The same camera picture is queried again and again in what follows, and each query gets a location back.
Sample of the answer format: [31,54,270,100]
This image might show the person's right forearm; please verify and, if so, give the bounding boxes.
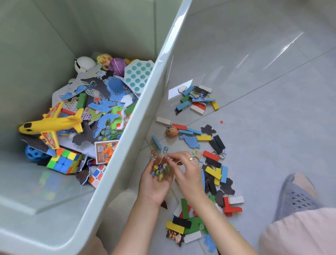
[187,199,259,255]

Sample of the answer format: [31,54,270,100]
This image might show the white paper card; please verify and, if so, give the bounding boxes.
[168,79,193,100]

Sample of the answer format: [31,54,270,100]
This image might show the orange round toy figure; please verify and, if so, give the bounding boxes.
[165,125,179,138]

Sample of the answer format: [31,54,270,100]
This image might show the heap of foam puzzle shapes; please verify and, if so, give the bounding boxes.
[61,65,137,147]

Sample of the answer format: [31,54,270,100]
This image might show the translucent blue plastic piece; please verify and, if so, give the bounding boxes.
[203,234,217,253]

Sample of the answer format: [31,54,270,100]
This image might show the yellow toy airplane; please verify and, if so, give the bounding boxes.
[18,102,85,150]

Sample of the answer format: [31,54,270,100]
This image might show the purple striped ball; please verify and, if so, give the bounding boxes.
[109,57,128,77]

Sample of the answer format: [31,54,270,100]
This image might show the handful of coloured glass marbles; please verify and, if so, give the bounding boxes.
[150,161,172,181]

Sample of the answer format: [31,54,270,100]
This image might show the blue perforated ball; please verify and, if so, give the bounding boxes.
[25,145,50,163]

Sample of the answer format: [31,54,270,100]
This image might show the yellow pink ball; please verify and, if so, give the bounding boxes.
[96,54,113,71]

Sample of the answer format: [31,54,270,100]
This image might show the pale green plastic storage bin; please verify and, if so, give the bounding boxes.
[0,0,194,255]

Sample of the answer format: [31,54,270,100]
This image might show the large multicolour puzzle cube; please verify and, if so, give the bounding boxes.
[46,148,84,174]

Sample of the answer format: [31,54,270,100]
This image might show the scattered coloured wooden blocks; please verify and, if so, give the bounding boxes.
[152,85,245,244]

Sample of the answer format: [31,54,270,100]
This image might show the person's left forearm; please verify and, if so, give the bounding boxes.
[111,196,165,255]

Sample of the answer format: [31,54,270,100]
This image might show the person's right leg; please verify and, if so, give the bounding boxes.
[258,207,336,255]

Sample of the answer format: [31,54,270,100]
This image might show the person's left hand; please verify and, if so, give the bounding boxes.
[138,155,175,208]

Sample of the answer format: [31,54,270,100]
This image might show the white egg-shaped toy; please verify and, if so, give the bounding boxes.
[74,56,97,74]

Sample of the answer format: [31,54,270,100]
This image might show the white plastic basket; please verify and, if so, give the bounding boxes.
[52,83,106,114]

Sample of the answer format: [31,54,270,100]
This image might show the small white orange puzzle cube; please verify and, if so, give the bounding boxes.
[88,164,107,189]

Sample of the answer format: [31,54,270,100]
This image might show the green wooden block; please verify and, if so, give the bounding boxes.
[76,93,88,110]

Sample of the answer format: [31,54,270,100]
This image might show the pile of loose glass marbles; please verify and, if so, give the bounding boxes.
[96,126,123,141]

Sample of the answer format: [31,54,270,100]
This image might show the teal dotted bubble board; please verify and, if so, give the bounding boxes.
[124,60,155,95]

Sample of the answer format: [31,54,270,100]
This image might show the orange printed card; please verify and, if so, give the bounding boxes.
[94,140,120,165]

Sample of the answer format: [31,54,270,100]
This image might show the person's right hand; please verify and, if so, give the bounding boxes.
[167,151,208,207]

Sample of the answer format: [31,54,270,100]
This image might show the grey perforated slipper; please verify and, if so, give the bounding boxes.
[273,173,325,223]

